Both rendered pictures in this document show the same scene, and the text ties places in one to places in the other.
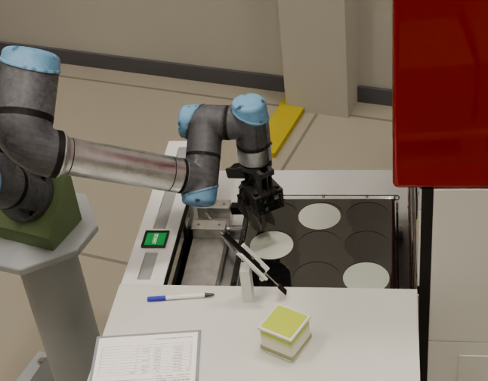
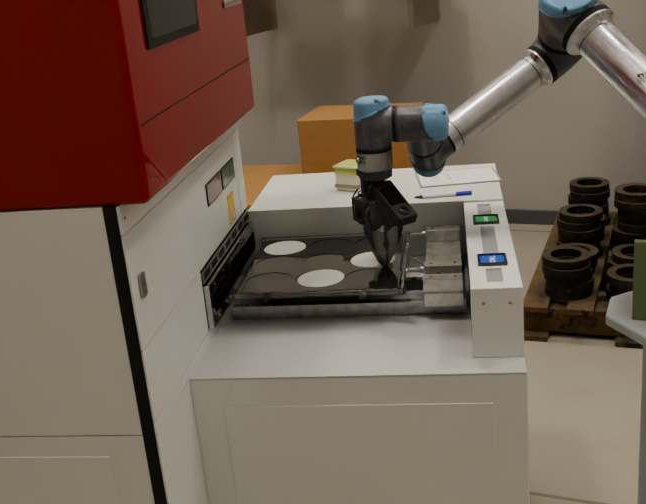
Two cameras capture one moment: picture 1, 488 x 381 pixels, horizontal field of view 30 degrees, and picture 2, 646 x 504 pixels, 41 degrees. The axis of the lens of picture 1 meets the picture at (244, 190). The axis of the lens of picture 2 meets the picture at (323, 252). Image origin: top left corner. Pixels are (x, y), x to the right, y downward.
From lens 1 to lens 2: 3.53 m
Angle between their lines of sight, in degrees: 124
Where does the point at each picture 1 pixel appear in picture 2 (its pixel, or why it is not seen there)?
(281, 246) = (362, 258)
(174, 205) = (478, 239)
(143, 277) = (485, 207)
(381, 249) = (264, 262)
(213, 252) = not seen: hidden behind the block
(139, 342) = (466, 180)
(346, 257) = (299, 256)
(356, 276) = (293, 247)
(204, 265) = (441, 256)
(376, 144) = not seen: outside the picture
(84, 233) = (615, 308)
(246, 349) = not seen: hidden behind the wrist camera
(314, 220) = (326, 274)
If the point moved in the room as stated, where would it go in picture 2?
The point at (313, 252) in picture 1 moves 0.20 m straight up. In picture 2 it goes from (331, 257) to (323, 172)
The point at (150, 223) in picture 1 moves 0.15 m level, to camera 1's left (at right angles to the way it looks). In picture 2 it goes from (498, 228) to (566, 221)
